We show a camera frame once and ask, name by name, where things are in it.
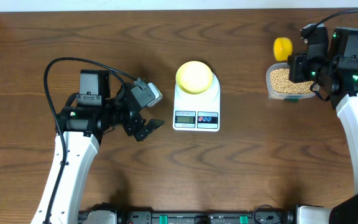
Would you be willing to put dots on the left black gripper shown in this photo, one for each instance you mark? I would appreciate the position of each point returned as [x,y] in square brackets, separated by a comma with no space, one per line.
[133,127]

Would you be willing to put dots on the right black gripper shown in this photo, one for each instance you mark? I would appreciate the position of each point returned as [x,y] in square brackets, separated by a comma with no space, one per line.
[296,62]

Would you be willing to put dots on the yellow measuring scoop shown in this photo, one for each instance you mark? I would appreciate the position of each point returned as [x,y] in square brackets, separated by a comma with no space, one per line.
[282,48]

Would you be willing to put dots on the pale yellow bowl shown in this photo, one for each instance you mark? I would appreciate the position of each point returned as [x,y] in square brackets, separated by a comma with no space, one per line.
[194,77]

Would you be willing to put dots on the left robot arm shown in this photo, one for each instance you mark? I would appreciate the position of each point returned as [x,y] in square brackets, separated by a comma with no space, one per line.
[81,124]

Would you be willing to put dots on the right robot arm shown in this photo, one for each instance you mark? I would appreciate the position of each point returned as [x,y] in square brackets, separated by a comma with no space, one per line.
[332,64]

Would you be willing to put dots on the white digital kitchen scale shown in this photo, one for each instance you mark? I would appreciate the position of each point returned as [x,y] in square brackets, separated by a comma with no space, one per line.
[201,112]

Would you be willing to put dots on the soybeans in container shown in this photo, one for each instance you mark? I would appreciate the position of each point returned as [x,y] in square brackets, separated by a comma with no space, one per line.
[280,82]

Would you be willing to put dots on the clear plastic container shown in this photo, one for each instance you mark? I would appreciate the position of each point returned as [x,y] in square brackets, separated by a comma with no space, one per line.
[272,94]

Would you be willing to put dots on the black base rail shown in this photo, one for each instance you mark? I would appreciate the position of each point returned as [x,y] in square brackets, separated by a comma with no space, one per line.
[109,213]

